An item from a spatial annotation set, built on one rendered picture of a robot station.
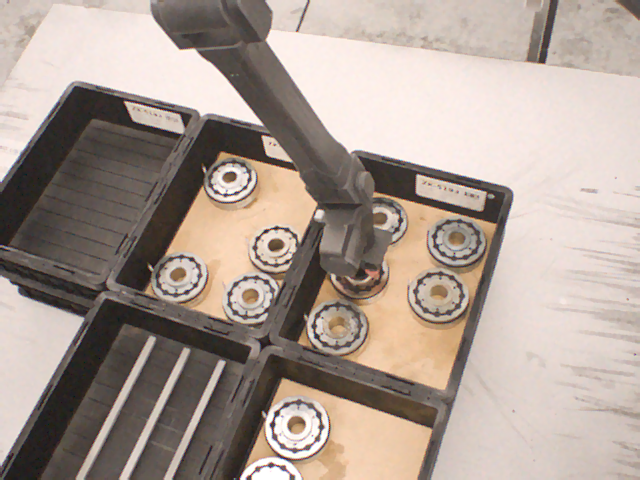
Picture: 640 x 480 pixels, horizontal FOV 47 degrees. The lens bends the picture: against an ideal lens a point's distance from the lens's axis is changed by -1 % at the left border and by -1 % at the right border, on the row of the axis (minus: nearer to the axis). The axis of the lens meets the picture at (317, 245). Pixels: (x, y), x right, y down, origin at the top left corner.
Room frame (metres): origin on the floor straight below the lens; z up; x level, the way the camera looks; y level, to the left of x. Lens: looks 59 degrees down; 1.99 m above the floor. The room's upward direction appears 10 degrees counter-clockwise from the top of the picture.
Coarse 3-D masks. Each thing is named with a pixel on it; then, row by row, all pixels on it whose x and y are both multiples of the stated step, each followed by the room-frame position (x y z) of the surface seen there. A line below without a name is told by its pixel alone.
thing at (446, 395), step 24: (408, 168) 0.75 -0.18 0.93; (432, 168) 0.74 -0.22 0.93; (504, 192) 0.67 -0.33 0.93; (504, 216) 0.62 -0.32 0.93; (312, 240) 0.64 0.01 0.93; (480, 288) 0.51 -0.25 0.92; (336, 360) 0.42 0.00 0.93; (456, 360) 0.39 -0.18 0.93; (408, 384) 0.37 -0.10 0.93; (456, 384) 0.35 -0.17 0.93
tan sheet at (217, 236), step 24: (264, 168) 0.89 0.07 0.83; (264, 192) 0.83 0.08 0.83; (288, 192) 0.82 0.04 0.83; (192, 216) 0.80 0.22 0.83; (216, 216) 0.79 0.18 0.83; (240, 216) 0.78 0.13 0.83; (264, 216) 0.77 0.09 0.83; (288, 216) 0.77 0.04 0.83; (192, 240) 0.75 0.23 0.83; (216, 240) 0.74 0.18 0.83; (240, 240) 0.73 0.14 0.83; (216, 264) 0.69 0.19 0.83; (240, 264) 0.68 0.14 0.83; (216, 288) 0.64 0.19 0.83; (216, 312) 0.59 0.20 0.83
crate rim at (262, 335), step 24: (216, 120) 0.94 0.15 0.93; (240, 120) 0.93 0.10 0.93; (192, 144) 0.90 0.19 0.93; (144, 216) 0.75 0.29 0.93; (312, 216) 0.69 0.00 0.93; (120, 264) 0.66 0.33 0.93; (120, 288) 0.62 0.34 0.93; (288, 288) 0.56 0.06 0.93; (192, 312) 0.55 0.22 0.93; (264, 336) 0.49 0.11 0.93
